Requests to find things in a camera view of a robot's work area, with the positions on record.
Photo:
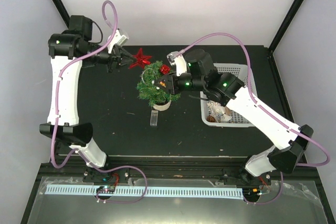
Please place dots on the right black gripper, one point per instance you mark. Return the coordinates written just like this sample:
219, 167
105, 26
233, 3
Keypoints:
171, 85

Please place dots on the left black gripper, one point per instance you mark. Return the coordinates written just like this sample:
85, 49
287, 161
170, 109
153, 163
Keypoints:
116, 61

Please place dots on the gold bell ornament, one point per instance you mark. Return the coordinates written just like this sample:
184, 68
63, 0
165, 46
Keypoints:
162, 83

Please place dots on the small green christmas tree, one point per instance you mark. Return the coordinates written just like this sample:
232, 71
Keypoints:
157, 98

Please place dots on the red star ornament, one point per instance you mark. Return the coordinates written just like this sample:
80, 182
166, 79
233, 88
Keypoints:
142, 60

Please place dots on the white plastic basket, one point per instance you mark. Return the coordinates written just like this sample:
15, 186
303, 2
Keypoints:
237, 119

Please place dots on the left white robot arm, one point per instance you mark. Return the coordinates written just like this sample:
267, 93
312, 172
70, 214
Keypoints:
68, 50

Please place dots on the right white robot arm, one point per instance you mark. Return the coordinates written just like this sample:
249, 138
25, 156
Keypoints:
196, 72

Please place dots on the clear light battery box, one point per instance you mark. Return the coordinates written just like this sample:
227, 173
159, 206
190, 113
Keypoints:
154, 118

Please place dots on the white snowflake ornament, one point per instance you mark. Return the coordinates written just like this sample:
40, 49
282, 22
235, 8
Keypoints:
216, 107

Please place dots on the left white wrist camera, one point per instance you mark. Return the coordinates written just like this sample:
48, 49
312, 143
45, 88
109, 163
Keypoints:
119, 39

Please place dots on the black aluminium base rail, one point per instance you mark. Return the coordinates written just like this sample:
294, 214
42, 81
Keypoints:
213, 168

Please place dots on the white cable duct strip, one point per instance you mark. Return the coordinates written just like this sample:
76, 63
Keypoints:
138, 191

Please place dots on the black right frame post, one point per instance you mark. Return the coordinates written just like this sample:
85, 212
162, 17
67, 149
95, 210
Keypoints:
291, 13

